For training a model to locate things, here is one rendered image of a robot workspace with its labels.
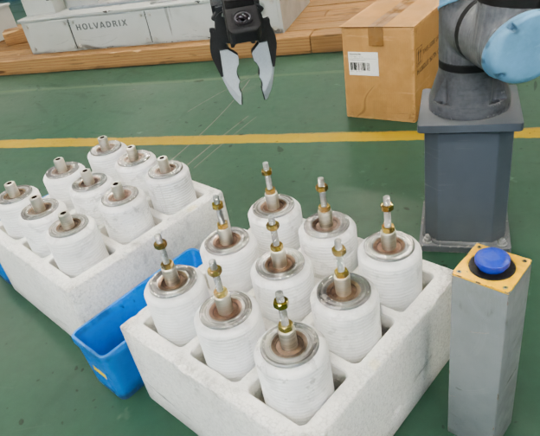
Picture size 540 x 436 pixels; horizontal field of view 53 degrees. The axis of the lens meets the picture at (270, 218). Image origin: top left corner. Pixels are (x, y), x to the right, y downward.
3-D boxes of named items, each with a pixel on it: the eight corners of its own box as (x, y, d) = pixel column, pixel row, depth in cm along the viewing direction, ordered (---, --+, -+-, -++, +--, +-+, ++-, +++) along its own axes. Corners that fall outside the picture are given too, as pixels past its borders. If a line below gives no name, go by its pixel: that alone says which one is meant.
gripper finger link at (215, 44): (241, 73, 84) (239, 14, 80) (243, 76, 83) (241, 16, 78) (211, 74, 84) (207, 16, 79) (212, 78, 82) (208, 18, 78)
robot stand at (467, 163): (423, 204, 134) (422, 88, 118) (505, 206, 129) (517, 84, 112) (418, 251, 120) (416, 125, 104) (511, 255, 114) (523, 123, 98)
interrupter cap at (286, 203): (247, 219, 96) (246, 215, 96) (260, 195, 102) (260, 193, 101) (287, 221, 93) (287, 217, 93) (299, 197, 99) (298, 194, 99)
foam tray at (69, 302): (143, 211, 154) (123, 154, 144) (238, 255, 129) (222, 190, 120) (14, 290, 132) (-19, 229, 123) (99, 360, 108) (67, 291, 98)
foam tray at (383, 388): (288, 276, 120) (275, 208, 110) (456, 349, 96) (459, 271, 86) (149, 397, 98) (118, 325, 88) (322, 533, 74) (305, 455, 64)
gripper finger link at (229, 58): (240, 93, 90) (237, 36, 86) (243, 106, 86) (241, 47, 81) (221, 94, 90) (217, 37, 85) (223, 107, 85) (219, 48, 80)
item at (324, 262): (309, 325, 97) (295, 244, 87) (311, 289, 105) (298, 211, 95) (364, 323, 95) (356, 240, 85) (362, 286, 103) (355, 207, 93)
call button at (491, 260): (482, 255, 69) (483, 242, 68) (515, 266, 66) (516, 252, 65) (468, 272, 67) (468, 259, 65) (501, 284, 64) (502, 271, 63)
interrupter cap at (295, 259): (292, 245, 87) (292, 241, 87) (313, 270, 81) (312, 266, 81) (249, 261, 86) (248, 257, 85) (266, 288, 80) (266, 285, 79)
